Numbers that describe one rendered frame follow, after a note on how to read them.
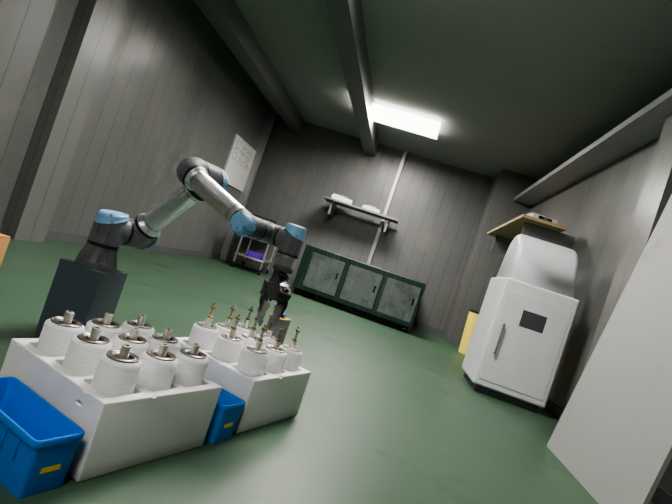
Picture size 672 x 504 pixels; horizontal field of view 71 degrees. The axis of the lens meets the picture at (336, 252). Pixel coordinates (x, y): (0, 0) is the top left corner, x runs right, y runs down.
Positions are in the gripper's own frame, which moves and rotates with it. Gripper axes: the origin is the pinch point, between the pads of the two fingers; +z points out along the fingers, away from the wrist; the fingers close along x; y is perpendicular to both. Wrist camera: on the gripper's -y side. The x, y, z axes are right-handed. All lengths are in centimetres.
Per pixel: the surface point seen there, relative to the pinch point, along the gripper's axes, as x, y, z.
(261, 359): -0.9, -4.0, 11.1
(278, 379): -10.4, -0.9, 17.6
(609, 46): -216, 96, -238
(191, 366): 25.1, -23.9, 11.7
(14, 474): 57, -49, 31
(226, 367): 8.7, -0.8, 17.1
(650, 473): -149, -48, 11
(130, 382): 40, -37, 14
